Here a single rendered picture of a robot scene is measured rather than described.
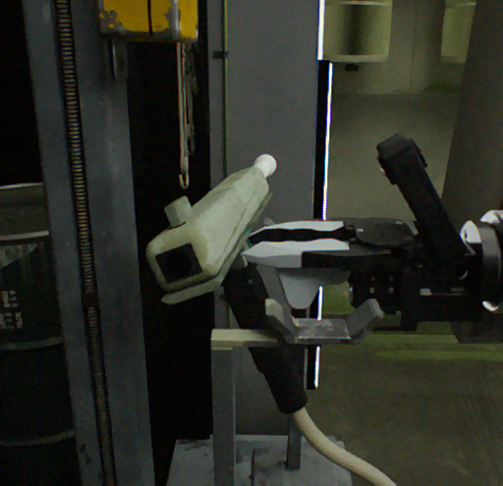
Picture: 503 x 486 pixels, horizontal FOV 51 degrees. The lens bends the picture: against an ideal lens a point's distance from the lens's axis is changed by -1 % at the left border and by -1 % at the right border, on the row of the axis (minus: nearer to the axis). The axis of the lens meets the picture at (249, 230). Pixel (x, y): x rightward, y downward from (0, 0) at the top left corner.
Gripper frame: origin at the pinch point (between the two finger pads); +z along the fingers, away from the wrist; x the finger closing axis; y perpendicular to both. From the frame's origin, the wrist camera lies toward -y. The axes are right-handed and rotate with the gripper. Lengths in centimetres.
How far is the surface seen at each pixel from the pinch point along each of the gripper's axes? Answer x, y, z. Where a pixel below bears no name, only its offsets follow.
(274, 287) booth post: 44, 26, 1
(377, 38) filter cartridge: 202, -16, -38
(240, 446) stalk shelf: 11.2, 33.3, 4.2
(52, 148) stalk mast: -6.1, -9.8, 14.9
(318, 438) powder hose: -3.3, 19.1, -5.5
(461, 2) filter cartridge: 208, -30, -73
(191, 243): -12.3, -4.5, 3.4
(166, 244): -12.1, -4.2, 5.1
